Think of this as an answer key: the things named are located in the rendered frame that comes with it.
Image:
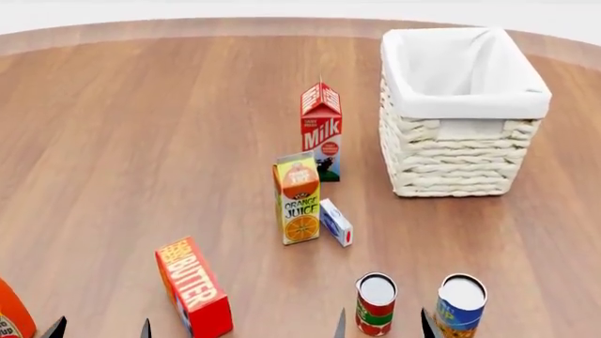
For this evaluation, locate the orange juice carton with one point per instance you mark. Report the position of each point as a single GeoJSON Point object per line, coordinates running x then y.
{"type": "Point", "coordinates": [300, 207]}

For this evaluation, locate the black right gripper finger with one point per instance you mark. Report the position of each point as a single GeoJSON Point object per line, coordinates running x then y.
{"type": "Point", "coordinates": [428, 325]}
{"type": "Point", "coordinates": [341, 325]}

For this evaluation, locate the orange ketchup bottle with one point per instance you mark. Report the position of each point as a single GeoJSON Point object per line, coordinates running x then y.
{"type": "Point", "coordinates": [11, 313]}

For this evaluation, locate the blue yellow label can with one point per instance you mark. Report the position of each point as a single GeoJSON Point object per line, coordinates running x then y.
{"type": "Point", "coordinates": [457, 310]}

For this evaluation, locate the white woven basket with liner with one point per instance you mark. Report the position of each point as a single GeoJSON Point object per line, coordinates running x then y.
{"type": "Point", "coordinates": [451, 162]}

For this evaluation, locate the red milk carton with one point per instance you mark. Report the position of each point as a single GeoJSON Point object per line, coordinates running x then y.
{"type": "Point", "coordinates": [322, 134]}

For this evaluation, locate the small white blue box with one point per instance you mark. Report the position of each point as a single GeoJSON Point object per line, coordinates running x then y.
{"type": "Point", "coordinates": [335, 222]}

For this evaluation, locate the red orange butter box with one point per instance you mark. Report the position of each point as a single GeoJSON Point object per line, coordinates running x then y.
{"type": "Point", "coordinates": [192, 292]}

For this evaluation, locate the red green label can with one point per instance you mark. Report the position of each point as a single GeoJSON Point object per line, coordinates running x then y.
{"type": "Point", "coordinates": [374, 310]}

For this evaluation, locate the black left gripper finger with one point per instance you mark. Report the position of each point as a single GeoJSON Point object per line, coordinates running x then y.
{"type": "Point", "coordinates": [146, 330]}
{"type": "Point", "coordinates": [55, 330]}

